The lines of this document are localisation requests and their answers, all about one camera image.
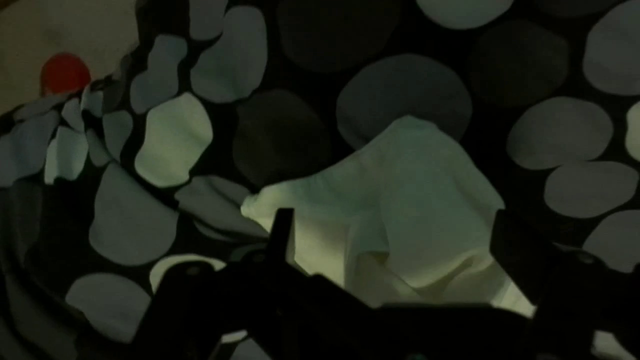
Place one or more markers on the white towel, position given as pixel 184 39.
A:
pixel 406 200

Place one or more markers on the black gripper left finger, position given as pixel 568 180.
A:
pixel 280 233

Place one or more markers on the small red object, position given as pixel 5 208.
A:
pixel 65 72

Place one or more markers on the black polka dot bedspread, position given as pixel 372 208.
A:
pixel 400 93

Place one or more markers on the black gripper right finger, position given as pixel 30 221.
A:
pixel 522 242

